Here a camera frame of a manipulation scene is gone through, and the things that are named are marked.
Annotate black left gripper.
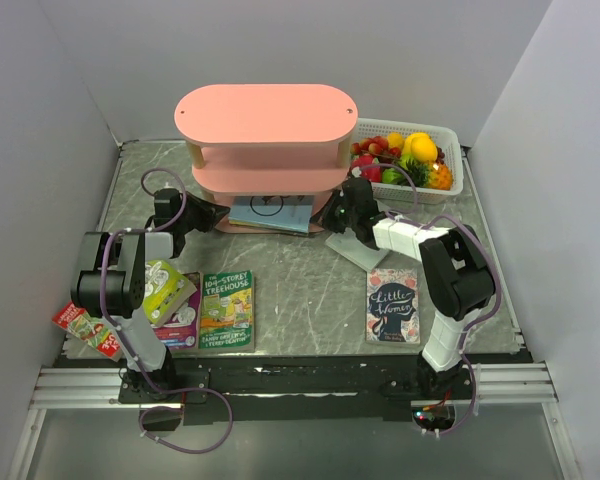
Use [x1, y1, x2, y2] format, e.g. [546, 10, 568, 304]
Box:
[177, 191, 231, 233]

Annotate red toy cherries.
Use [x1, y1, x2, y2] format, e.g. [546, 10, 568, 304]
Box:
[350, 136, 402, 158]

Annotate pink three-tier shelf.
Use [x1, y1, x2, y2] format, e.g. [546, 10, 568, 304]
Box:
[174, 84, 358, 212]

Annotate white plastic fruit basket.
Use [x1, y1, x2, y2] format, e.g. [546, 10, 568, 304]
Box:
[351, 118, 464, 204]

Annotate light blue book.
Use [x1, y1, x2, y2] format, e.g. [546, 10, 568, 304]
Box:
[228, 195, 314, 234]

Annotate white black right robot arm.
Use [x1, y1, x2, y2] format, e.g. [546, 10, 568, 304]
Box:
[311, 177, 502, 399]

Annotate Wuthering Heights dark blue book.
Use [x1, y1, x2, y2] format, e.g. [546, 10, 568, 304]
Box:
[226, 225, 311, 237]

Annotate aluminium rail frame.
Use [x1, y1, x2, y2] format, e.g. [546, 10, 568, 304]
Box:
[29, 364, 558, 410]

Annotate purple paperback book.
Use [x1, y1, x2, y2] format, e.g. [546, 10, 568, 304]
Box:
[153, 272, 202, 352]

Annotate red Treehouse book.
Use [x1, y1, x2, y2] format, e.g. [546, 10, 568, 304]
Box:
[52, 302, 123, 361]

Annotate black mounting base plate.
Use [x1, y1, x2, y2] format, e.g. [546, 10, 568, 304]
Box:
[118, 354, 529, 425]

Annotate toy pineapple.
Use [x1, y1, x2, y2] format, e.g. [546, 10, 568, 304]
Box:
[401, 160, 453, 191]

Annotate green Treehouse book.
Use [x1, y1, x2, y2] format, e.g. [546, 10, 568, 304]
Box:
[198, 270, 255, 354]

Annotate small yellow toy fruit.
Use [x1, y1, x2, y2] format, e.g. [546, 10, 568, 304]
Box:
[386, 132, 405, 150]

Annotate lime green paperback book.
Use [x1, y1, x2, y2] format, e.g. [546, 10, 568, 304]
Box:
[143, 260, 197, 328]

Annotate pink toy dragon fruit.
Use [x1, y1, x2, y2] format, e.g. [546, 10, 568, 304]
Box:
[351, 154, 382, 183]

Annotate grey white book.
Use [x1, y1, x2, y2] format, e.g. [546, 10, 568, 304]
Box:
[325, 230, 388, 272]

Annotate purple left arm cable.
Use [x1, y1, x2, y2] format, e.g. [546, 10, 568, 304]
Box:
[99, 168, 234, 457]

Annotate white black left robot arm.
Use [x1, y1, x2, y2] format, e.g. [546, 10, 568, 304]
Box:
[71, 188, 229, 402]

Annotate Little Women book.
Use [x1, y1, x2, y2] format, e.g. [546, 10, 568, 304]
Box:
[365, 269, 420, 346]

